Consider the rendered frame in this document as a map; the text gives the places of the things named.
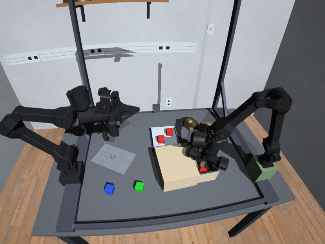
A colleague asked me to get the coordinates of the white open tray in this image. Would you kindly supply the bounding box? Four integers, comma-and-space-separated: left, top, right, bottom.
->
151, 126, 180, 148

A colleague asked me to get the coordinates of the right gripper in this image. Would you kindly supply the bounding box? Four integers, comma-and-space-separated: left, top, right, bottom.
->
92, 91, 140, 137

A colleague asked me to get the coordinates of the blue block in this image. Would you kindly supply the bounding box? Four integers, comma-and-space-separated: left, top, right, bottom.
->
104, 184, 115, 195

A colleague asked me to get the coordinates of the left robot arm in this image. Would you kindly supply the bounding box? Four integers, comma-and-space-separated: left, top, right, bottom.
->
190, 87, 292, 168

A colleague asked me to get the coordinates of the red block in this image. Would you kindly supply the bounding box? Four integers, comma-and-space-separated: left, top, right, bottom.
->
166, 128, 173, 136
157, 135, 164, 144
199, 166, 208, 174

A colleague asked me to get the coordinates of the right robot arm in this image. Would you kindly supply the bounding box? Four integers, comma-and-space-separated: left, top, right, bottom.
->
0, 86, 111, 177

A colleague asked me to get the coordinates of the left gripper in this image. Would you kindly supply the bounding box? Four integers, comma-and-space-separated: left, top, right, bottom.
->
188, 146, 229, 171

